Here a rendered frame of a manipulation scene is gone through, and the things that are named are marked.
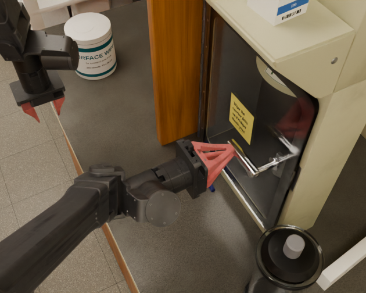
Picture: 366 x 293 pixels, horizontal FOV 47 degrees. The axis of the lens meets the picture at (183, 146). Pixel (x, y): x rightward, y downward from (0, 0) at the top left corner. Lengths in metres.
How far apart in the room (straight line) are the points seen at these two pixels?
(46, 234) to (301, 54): 0.34
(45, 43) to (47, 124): 1.70
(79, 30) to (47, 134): 1.30
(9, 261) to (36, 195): 1.80
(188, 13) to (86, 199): 0.44
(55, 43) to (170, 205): 0.38
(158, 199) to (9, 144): 1.92
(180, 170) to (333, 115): 0.26
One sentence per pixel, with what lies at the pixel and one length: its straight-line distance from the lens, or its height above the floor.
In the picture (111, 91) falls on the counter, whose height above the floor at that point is 0.94.
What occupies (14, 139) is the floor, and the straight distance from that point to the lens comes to 2.51.
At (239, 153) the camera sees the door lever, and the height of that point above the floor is 1.21.
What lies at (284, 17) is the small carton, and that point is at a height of 1.52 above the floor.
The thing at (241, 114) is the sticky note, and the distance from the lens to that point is 0.80.
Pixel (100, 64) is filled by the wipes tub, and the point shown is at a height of 1.00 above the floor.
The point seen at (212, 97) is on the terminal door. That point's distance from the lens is 0.89.
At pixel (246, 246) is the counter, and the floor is 0.94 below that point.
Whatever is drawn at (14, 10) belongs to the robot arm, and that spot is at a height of 1.39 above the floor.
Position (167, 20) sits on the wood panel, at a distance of 0.85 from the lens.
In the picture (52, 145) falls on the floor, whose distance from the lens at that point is 2.41.
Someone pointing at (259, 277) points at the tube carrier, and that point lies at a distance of 0.75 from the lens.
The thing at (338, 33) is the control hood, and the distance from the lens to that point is 0.52.
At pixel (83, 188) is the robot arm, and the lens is 0.63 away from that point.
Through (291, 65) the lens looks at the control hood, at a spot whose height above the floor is 1.49.
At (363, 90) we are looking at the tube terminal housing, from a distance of 0.65.
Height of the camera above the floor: 1.80
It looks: 52 degrees down
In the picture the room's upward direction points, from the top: straight up
